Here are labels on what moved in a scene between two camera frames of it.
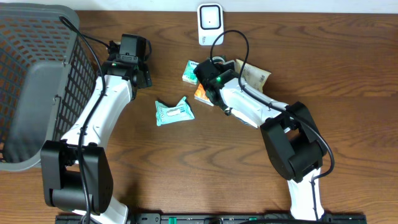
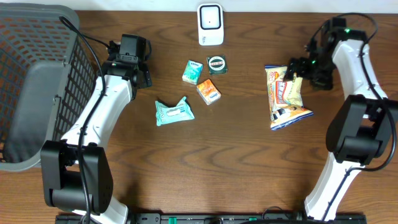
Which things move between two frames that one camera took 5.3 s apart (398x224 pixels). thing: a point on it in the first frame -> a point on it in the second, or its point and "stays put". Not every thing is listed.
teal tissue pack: (188, 74) stays put
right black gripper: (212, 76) -> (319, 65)
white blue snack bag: (257, 78) -> (285, 98)
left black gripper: (146, 79) stays put
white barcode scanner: (210, 23) stays put
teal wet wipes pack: (181, 112) stays put
